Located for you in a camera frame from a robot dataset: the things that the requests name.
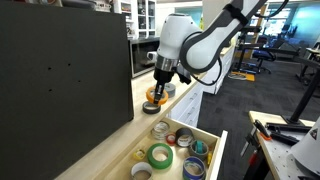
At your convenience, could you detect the black pole stand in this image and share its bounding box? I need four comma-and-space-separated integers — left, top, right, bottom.
265, 71, 320, 134

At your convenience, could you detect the small yellow tape roll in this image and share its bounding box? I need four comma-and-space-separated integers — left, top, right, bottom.
133, 149, 146, 162

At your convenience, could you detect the teal tape roll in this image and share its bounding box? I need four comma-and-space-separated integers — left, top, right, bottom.
194, 140, 205, 155

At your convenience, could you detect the white shelf unit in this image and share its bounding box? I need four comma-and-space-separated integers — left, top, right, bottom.
113, 0, 158, 39

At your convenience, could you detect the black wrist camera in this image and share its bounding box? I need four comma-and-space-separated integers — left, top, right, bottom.
175, 64, 193, 85

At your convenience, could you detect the orange masking tape roll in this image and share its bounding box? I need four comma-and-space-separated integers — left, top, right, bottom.
145, 85, 170, 107

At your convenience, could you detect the blue striped tape roll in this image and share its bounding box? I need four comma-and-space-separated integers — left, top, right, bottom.
182, 155, 206, 180

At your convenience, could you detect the blue office chair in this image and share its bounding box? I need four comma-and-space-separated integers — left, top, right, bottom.
248, 49, 277, 75

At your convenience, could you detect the black desk frame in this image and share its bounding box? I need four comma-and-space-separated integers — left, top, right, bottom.
234, 25, 301, 73

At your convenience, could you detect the black and red bar clamp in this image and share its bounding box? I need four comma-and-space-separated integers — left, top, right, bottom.
239, 128, 260, 168

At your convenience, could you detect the white drawer cabinet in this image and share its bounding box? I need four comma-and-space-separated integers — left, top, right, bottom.
166, 83, 205, 129

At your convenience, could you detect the black tape roll white core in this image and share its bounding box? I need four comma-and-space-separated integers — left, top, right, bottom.
175, 127, 195, 148

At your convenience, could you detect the small red tape roll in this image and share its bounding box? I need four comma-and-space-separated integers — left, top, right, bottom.
165, 133, 177, 145

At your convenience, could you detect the grey duct tape roll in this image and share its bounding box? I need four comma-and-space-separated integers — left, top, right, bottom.
163, 82, 177, 99

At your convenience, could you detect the small black tape roll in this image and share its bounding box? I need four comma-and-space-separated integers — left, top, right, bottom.
142, 100, 162, 115

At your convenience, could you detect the wooden drawer with white front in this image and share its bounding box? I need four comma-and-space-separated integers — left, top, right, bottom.
99, 116, 229, 180

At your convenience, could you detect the perforated robot table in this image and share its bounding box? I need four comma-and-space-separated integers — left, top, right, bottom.
248, 110, 320, 180

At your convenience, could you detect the black clamp with orange trigger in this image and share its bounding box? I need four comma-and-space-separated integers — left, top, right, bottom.
253, 119, 273, 141

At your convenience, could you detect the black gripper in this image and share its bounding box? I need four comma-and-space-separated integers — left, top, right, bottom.
153, 66, 176, 105

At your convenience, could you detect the clear tape roll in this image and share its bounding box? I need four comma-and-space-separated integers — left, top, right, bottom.
150, 121, 171, 141

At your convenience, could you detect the orange floor mat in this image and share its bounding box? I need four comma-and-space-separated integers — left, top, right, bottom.
229, 70, 256, 83

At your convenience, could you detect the green tape roll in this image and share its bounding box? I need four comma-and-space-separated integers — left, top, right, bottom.
146, 143, 174, 170

